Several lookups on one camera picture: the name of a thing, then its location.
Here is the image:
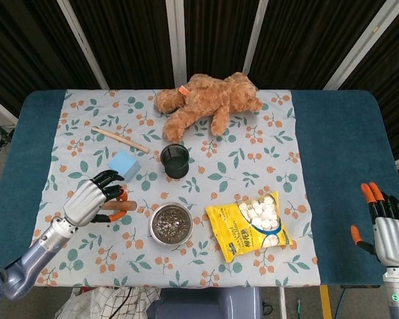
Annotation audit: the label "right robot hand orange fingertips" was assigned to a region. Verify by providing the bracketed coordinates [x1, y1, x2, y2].
[349, 181, 399, 267]

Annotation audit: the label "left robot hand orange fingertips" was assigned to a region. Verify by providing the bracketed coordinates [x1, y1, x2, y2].
[63, 169, 129, 227]

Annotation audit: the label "brown wooden rod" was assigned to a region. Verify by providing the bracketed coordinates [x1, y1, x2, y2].
[101, 200, 137, 212]

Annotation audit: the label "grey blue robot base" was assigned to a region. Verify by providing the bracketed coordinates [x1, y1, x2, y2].
[146, 287, 263, 319]

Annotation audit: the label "thin wooden stick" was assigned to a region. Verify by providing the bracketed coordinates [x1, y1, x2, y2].
[91, 126, 150, 154]

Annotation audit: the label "stainless steel bowl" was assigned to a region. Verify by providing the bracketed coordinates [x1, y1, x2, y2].
[148, 202, 195, 247]

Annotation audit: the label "light blue foam cube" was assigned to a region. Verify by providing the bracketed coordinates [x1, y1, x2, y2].
[107, 150, 142, 183]

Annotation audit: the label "crushed dark seeds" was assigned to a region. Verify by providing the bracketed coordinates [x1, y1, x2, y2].
[152, 205, 191, 241]

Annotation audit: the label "black mesh pen cup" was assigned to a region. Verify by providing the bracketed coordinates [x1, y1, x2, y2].
[160, 143, 190, 179]

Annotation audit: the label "white checkered cloth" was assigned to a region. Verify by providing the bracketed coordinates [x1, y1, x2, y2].
[55, 286, 162, 319]

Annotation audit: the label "teal table cover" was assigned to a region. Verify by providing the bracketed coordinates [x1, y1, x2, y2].
[0, 89, 399, 288]

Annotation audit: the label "floral tablecloth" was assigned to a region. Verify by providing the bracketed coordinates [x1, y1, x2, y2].
[22, 88, 322, 288]

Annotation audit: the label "yellow marshmallow bag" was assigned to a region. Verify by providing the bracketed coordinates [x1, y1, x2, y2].
[205, 191, 294, 263]

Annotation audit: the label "brown teddy bear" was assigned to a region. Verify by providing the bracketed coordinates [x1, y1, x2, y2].
[154, 72, 264, 143]

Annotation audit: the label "white partition post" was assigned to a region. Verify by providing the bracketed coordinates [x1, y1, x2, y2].
[165, 0, 188, 88]
[57, 0, 110, 90]
[242, 0, 269, 76]
[323, 0, 399, 91]

